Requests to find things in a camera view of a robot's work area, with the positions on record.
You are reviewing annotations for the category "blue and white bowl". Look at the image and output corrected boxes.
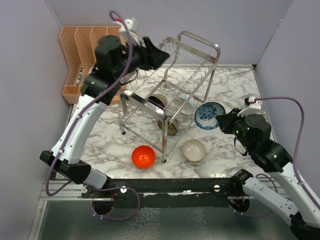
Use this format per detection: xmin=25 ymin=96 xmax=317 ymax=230
xmin=194 ymin=101 xmax=226 ymax=130

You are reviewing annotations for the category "red bowl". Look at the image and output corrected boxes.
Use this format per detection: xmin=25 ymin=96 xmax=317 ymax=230
xmin=131 ymin=145 xmax=156 ymax=169

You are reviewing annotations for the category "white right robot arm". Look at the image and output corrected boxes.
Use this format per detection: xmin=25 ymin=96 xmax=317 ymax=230
xmin=216 ymin=108 xmax=320 ymax=240

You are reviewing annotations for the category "peach plastic file organizer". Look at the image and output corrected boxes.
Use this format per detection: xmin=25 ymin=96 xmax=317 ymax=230
xmin=59 ymin=26 xmax=126 ymax=105

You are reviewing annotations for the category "steel wire dish rack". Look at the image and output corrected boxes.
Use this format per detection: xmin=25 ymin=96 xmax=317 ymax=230
xmin=119 ymin=30 xmax=221 ymax=163

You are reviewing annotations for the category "black bowl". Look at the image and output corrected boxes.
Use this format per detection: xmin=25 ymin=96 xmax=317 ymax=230
xmin=147 ymin=94 xmax=169 ymax=112

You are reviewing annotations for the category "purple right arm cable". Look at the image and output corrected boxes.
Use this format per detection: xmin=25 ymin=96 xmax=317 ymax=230
xmin=250 ymin=96 xmax=320 ymax=218

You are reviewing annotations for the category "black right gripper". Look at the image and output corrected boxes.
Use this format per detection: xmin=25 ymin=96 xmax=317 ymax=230
xmin=216 ymin=107 xmax=254 ymax=152

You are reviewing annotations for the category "beige speckled bowl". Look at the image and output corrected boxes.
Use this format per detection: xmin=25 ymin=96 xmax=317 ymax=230
xmin=182 ymin=139 xmax=207 ymax=162

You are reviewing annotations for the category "dark patterned cream-inside bowl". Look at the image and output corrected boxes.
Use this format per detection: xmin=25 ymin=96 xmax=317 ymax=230
xmin=167 ymin=119 xmax=179 ymax=136

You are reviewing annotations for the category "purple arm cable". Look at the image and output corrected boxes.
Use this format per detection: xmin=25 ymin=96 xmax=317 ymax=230
xmin=250 ymin=96 xmax=320 ymax=218
xmin=45 ymin=11 xmax=143 ymax=222

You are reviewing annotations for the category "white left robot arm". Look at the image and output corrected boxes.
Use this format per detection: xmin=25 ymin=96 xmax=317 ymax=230
xmin=40 ymin=35 xmax=170 ymax=198

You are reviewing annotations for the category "black aluminium frame rail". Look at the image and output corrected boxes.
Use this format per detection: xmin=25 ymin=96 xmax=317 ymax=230
xmin=40 ymin=172 xmax=303 ymax=210

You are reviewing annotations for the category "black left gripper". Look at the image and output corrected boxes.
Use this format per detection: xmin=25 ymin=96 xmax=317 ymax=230
xmin=112 ymin=35 xmax=169 ymax=80

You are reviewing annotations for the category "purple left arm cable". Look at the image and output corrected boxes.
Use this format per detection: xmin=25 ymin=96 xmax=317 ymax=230
xmin=45 ymin=11 xmax=143 ymax=222

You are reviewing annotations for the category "small green white tube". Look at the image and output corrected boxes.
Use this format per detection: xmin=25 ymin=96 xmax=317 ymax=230
xmin=74 ymin=71 xmax=83 ymax=86

